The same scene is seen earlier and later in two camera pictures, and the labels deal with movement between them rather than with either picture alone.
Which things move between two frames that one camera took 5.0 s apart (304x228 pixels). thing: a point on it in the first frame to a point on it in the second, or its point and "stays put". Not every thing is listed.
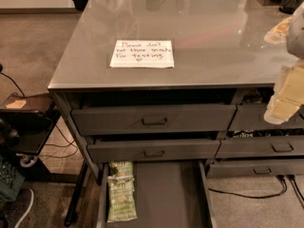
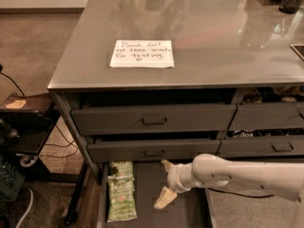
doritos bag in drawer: [256, 133] stays put
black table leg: [71, 213] stays put
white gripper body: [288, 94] to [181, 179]
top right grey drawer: [252, 118] stays put
